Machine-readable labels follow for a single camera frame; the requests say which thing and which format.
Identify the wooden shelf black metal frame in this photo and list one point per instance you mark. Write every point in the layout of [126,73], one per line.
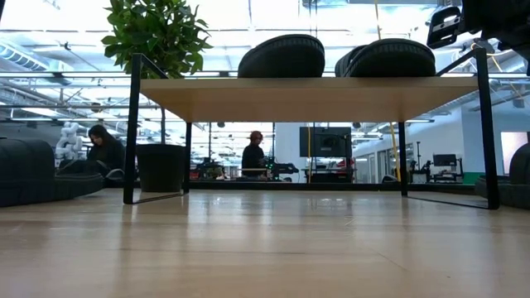
[306,99]

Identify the person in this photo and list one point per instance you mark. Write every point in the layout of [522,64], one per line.
[252,159]
[103,151]

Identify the small black monitor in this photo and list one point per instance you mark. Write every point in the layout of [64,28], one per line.
[445,160]

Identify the black background robot arm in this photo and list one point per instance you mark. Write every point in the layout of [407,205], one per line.
[285,169]

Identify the black metal table frame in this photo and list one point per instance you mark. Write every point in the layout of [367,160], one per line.
[331,186]

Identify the green potted plant black pot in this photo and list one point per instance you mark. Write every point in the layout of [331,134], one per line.
[157,37]

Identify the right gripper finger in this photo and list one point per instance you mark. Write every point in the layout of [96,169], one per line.
[432,39]

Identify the black monitor screen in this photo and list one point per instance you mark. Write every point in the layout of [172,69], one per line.
[325,142]

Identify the white robot figure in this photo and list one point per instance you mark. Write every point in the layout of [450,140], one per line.
[68,140]

